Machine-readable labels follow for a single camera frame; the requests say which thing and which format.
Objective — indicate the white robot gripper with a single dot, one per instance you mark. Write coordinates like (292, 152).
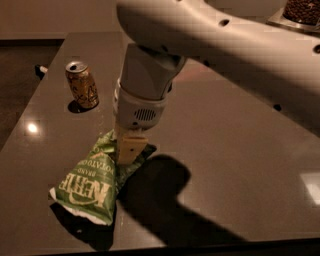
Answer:
(138, 111)

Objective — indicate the green jalapeno chip bag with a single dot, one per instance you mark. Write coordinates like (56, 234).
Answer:
(90, 189)

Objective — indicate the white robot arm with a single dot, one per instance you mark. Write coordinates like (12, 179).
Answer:
(280, 66)

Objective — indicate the gold soda can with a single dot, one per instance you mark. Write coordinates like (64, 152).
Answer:
(82, 84)

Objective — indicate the small black white object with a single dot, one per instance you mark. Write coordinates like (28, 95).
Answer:
(40, 71)

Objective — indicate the metal dispenser base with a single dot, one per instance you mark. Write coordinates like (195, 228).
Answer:
(278, 20)

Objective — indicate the jar of brown snacks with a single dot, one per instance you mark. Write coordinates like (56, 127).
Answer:
(306, 12)

